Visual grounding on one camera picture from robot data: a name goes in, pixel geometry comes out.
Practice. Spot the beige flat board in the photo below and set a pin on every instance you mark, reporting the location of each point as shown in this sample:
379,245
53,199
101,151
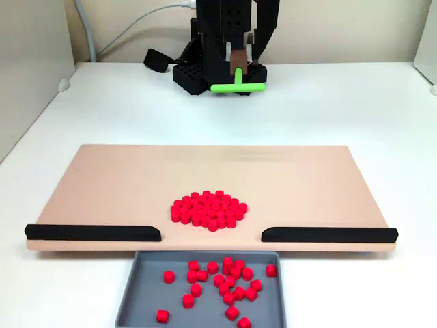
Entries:
136,177

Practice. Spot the black edge rail strip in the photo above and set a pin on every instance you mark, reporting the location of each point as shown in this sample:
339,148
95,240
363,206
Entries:
92,232
327,234

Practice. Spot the green T-shaped pusher tool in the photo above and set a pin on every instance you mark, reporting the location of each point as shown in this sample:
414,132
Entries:
238,87

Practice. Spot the small white plastic piece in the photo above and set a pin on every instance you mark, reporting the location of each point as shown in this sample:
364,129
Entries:
63,84
434,89

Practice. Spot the black clamp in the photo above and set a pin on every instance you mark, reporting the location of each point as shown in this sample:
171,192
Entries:
157,61

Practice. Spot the red cylindrical granule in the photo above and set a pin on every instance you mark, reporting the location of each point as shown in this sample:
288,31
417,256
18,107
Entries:
235,272
251,294
203,275
256,285
193,266
162,316
195,289
244,323
231,312
239,293
192,276
224,288
229,298
247,273
228,263
169,276
212,267
271,270
219,280
230,281
240,264
188,301

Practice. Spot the grey rectangular tray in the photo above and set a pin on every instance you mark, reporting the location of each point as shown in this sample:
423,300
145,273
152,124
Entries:
147,307

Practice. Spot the heap of red granules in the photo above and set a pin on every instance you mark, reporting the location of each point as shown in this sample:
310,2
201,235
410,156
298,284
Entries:
208,210

